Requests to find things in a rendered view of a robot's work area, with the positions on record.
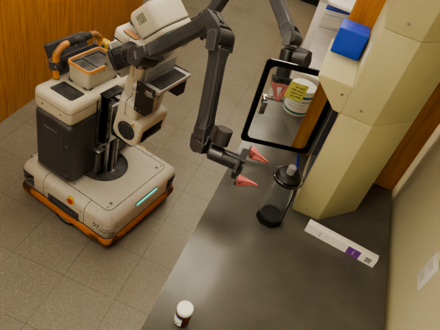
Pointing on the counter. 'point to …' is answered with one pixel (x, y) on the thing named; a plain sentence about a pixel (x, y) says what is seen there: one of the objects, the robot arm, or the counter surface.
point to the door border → (260, 97)
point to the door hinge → (320, 130)
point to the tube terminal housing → (370, 121)
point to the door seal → (257, 101)
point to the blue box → (350, 39)
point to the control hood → (338, 78)
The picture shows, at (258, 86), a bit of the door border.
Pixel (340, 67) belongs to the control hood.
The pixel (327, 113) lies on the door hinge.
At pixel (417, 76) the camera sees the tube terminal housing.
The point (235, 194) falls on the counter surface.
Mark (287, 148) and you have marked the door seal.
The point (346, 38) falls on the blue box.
